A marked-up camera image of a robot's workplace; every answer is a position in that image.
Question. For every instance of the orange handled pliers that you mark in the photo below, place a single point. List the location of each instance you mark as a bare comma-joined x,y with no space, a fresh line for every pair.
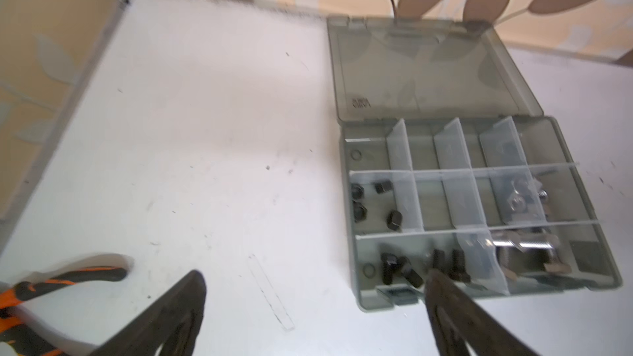
23,332

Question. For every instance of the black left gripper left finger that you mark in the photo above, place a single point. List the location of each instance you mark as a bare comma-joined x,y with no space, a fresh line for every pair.
169,326

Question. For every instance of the black nut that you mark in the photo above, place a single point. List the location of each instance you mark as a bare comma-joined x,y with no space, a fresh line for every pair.
357,192
394,221
359,212

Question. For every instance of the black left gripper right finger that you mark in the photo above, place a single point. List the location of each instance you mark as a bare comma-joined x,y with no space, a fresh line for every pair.
461,327

